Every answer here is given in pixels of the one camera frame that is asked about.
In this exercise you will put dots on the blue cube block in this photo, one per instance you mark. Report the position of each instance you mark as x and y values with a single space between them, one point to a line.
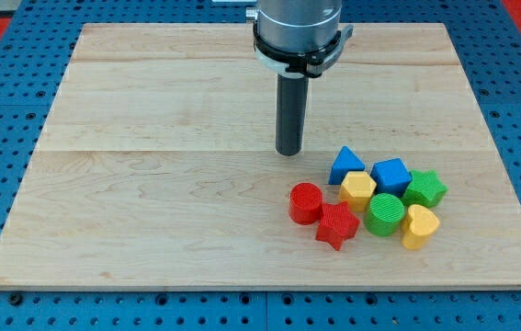
391 176

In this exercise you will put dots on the green star block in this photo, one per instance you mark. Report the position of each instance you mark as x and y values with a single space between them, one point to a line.
425 189

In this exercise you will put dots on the wooden board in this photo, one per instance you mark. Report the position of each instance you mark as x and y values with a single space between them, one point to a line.
156 169

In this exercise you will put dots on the green cylinder block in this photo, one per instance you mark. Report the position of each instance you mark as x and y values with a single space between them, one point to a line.
384 214

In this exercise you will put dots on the blue triangle block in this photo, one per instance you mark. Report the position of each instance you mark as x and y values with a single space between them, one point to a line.
345 162

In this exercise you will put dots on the red star block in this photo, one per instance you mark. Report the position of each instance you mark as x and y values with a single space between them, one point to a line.
337 224

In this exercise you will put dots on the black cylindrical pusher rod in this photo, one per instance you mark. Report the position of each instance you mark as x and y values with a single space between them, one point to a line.
291 107

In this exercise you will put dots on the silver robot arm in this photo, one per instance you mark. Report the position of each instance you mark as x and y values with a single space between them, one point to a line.
299 38

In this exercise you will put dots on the red cylinder block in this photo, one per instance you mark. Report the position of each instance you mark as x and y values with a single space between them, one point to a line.
305 203

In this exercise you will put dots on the yellow hexagon block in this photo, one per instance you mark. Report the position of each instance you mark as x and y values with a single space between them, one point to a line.
357 189

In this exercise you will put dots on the yellow heart block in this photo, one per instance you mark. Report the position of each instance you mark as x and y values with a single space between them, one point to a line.
418 226

